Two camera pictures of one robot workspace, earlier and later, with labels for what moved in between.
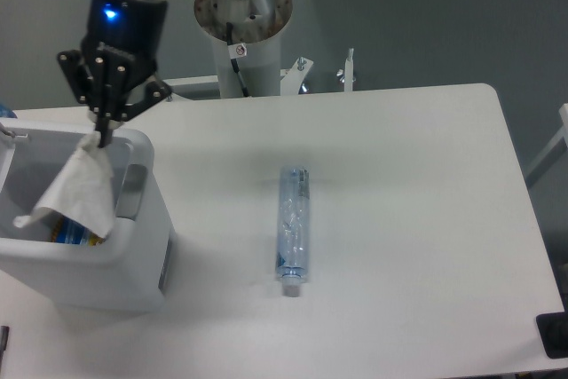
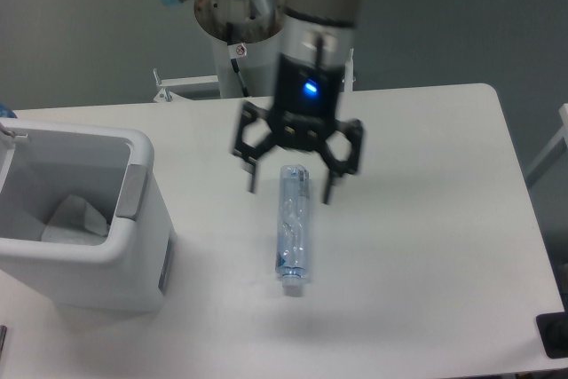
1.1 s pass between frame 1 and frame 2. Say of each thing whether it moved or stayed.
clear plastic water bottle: stayed
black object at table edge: stayed
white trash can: stayed
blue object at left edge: stayed
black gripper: moved
